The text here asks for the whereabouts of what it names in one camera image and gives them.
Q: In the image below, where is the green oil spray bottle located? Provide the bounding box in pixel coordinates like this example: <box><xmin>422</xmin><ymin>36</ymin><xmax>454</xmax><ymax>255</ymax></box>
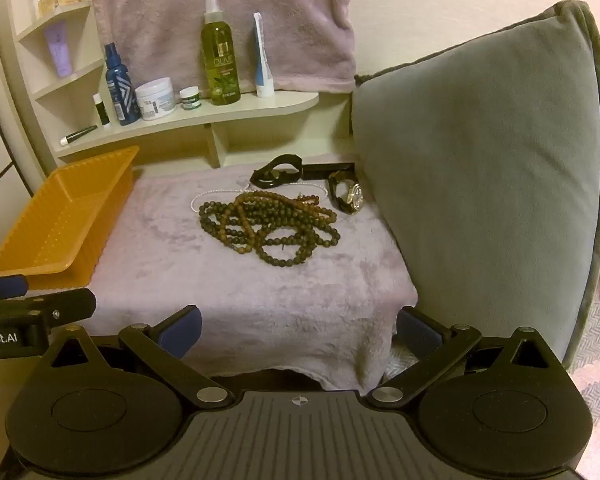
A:
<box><xmin>201</xmin><ymin>0</ymin><xmax>242</xmax><ymax>106</ymax></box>

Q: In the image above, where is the lilac cosmetic tube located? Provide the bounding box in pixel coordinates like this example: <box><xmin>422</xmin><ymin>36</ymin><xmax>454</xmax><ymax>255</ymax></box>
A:
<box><xmin>43</xmin><ymin>22</ymin><xmax>75</xmax><ymax>78</ymax></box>

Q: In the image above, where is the black strap watch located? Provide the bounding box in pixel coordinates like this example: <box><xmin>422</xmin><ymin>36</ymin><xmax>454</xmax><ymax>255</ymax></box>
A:
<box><xmin>250</xmin><ymin>154</ymin><xmax>305</xmax><ymax>190</ymax></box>

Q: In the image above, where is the grey velvet pillow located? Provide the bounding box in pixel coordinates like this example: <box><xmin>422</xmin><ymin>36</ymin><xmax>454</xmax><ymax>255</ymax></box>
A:
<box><xmin>351</xmin><ymin>0</ymin><xmax>600</xmax><ymax>368</ymax></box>

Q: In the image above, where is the white pearl necklace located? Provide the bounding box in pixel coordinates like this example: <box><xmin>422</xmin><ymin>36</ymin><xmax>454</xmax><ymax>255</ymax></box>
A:
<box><xmin>190</xmin><ymin>185</ymin><xmax>331</xmax><ymax>213</ymax></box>

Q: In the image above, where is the black lip balm stick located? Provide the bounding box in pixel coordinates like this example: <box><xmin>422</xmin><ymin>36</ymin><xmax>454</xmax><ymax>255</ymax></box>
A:
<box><xmin>92</xmin><ymin>92</ymin><xmax>111</xmax><ymax>127</ymax></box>

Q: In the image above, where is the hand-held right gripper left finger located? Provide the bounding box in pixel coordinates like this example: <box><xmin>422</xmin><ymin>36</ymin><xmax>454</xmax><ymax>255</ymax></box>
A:
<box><xmin>40</xmin><ymin>305</ymin><xmax>236</xmax><ymax>408</ymax></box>

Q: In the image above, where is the wristwatch with metal face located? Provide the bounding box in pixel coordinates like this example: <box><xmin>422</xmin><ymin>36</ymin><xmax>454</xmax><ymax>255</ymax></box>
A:
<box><xmin>327</xmin><ymin>170</ymin><xmax>366</xmax><ymax>216</ymax></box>

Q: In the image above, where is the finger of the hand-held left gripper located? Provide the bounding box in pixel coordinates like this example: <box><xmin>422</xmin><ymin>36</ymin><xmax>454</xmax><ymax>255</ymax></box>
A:
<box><xmin>0</xmin><ymin>287</ymin><xmax>97</xmax><ymax>333</ymax></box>
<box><xmin>0</xmin><ymin>274</ymin><xmax>29</xmax><ymax>302</ymax></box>

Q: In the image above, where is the patterned bedspread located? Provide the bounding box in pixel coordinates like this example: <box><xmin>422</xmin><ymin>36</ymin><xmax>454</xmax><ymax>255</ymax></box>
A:
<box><xmin>382</xmin><ymin>240</ymin><xmax>600</xmax><ymax>431</ymax></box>

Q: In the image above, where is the dark bead necklace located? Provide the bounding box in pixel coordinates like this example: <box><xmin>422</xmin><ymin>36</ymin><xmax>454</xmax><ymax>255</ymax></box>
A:
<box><xmin>198</xmin><ymin>199</ymin><xmax>342</xmax><ymax>267</ymax></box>

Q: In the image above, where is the beige cardboard box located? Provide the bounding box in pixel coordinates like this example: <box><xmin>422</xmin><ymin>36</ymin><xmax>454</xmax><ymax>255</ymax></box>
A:
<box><xmin>37</xmin><ymin>0</ymin><xmax>92</xmax><ymax>20</ymax></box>

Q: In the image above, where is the hanging pink towel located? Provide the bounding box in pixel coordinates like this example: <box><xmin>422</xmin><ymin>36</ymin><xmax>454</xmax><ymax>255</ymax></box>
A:
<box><xmin>87</xmin><ymin>0</ymin><xmax>357</xmax><ymax>95</ymax></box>

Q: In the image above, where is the white cream jar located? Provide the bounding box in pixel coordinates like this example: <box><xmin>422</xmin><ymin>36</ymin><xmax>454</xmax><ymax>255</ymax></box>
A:
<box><xmin>135</xmin><ymin>77</ymin><xmax>176</xmax><ymax>121</ymax></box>

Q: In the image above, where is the black tube with white cap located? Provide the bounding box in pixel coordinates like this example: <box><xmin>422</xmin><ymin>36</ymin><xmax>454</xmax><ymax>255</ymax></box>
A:
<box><xmin>60</xmin><ymin>125</ymin><xmax>99</xmax><ymax>147</ymax></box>

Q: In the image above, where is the cream wooden shelf unit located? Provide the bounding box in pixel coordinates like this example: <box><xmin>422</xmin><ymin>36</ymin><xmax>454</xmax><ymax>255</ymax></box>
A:
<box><xmin>0</xmin><ymin>0</ymin><xmax>353</xmax><ymax>171</ymax></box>

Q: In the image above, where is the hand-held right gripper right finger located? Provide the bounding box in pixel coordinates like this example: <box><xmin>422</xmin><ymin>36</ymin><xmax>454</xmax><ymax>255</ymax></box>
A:
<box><xmin>369</xmin><ymin>306</ymin><xmax>565</xmax><ymax>407</ymax></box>

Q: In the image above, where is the brown bead necklace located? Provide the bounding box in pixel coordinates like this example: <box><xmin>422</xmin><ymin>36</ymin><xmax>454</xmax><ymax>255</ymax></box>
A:
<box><xmin>230</xmin><ymin>191</ymin><xmax>337</xmax><ymax>256</ymax></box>

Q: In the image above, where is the orange plastic tray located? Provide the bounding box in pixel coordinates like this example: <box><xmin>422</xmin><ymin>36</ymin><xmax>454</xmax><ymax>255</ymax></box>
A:
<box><xmin>0</xmin><ymin>146</ymin><xmax>141</xmax><ymax>291</ymax></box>

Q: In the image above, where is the blue and white tube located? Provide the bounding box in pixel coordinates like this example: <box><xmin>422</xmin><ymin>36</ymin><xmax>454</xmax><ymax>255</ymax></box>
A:
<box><xmin>252</xmin><ymin>11</ymin><xmax>276</xmax><ymax>97</ymax></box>

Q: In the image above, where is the dark blue spray bottle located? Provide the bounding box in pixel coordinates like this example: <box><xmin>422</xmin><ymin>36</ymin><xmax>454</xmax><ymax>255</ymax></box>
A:
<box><xmin>104</xmin><ymin>42</ymin><xmax>142</xmax><ymax>127</ymax></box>

